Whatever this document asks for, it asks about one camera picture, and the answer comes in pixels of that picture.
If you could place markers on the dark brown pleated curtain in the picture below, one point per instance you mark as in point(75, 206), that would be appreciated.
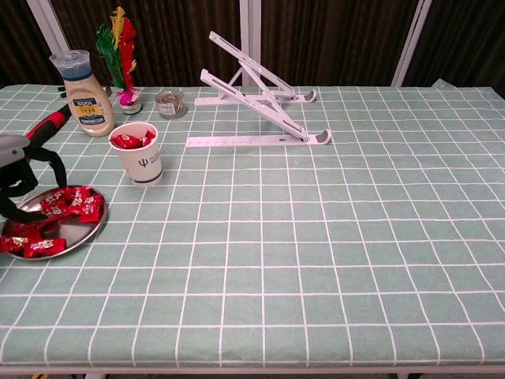
point(16, 39)
point(177, 39)
point(335, 39)
point(465, 39)

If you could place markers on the red black claw hammer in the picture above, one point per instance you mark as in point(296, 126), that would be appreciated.
point(49, 122)

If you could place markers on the green checked tablecloth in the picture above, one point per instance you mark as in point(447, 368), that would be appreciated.
point(276, 237)

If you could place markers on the colourful toy figure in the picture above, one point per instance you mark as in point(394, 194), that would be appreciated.
point(127, 98)

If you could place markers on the beige dressing bottle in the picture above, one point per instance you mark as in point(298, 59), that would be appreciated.
point(88, 102)

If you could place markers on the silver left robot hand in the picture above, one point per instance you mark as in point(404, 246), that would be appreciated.
point(12, 150)

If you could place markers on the round metal plate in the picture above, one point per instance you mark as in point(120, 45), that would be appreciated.
point(75, 231)

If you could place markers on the white partition post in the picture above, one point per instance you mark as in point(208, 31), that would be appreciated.
point(252, 39)
point(410, 39)
point(47, 23)

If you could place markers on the white folding laptop stand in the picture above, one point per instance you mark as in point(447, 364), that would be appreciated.
point(252, 140)

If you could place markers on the white paper cup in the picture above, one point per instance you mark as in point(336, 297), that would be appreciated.
point(146, 166)

